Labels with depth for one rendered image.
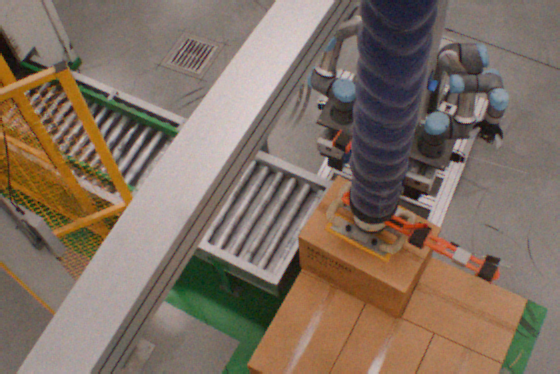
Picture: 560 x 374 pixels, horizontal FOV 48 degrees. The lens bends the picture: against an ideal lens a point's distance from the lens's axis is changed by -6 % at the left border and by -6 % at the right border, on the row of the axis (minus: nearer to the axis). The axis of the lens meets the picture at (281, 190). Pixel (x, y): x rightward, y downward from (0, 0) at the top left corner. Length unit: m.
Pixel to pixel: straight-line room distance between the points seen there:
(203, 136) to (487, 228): 3.55
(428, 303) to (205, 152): 2.69
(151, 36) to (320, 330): 2.95
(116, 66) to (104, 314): 4.47
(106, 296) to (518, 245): 3.73
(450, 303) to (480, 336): 0.24
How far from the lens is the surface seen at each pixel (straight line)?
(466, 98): 3.24
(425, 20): 1.96
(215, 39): 5.37
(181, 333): 4.21
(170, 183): 1.06
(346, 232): 3.18
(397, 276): 3.25
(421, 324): 3.61
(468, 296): 3.70
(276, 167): 3.94
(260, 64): 1.17
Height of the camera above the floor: 3.95
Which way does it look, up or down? 61 degrees down
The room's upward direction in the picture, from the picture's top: 7 degrees counter-clockwise
